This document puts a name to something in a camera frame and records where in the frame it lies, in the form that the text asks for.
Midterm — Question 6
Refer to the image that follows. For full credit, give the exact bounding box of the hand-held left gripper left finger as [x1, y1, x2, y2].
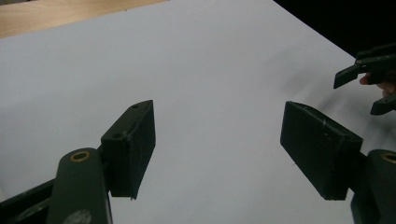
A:
[100, 99, 157, 201]

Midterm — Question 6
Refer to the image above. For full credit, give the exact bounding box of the wooden table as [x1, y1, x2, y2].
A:
[0, 0, 170, 40]

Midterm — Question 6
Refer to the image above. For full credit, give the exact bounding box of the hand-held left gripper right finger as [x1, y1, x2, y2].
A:
[279, 101, 364, 202]

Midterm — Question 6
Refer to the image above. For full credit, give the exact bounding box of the white table mat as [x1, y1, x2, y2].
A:
[0, 0, 396, 224]

